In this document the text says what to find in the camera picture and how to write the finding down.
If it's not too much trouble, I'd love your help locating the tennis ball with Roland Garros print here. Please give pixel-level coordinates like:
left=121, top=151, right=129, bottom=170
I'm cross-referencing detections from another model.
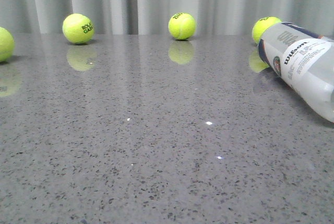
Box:
left=62, top=14, right=94, bottom=44

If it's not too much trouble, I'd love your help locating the white Wilson tennis ball can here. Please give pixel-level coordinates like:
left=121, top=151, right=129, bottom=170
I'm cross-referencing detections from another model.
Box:
left=258, top=22, right=333, bottom=122

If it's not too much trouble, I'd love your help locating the yellow tennis ball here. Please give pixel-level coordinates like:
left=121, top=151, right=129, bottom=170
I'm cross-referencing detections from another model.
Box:
left=168, top=13, right=196, bottom=40
left=252, top=17, right=282, bottom=44

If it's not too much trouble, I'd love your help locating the right yellow tennis ball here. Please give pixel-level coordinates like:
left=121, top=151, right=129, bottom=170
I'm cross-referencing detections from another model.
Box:
left=252, top=17, right=282, bottom=44

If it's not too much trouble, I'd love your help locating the middle yellow tennis ball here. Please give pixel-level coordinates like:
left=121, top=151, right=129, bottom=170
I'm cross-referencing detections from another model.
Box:
left=168, top=13, right=196, bottom=40

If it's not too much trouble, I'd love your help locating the grey pleated curtain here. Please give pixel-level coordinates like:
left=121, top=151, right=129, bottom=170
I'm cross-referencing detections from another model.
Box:
left=1, top=0, right=333, bottom=36

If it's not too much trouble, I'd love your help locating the far left tennis ball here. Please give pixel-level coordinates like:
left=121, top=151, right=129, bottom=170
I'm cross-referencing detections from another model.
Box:
left=0, top=27, right=15, bottom=63

